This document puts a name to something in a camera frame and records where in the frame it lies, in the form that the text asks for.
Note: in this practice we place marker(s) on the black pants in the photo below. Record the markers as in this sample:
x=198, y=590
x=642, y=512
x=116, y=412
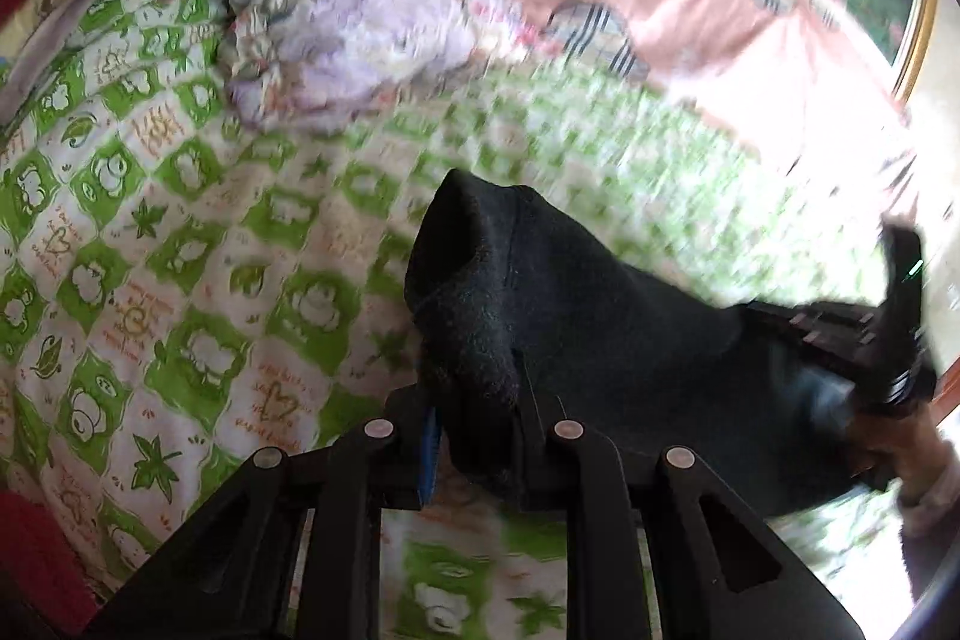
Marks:
x=570, y=340

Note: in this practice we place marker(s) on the person's right hand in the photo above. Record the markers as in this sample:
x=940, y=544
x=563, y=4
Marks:
x=904, y=445

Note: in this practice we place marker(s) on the person's right forearm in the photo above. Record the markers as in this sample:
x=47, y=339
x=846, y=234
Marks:
x=934, y=542

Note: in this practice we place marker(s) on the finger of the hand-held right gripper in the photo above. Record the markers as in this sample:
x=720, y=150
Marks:
x=817, y=329

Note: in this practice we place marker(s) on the green patterned bed quilt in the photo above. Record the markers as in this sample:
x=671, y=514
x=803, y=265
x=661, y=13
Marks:
x=195, y=250

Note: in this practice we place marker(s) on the crumpled lavender floral cloth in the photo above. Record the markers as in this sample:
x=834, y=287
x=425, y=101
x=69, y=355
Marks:
x=337, y=10

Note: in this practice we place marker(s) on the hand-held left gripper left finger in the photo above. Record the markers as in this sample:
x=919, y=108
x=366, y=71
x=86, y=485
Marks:
x=430, y=460

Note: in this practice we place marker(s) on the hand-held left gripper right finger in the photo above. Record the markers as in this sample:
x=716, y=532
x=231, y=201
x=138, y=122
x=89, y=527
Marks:
x=556, y=460

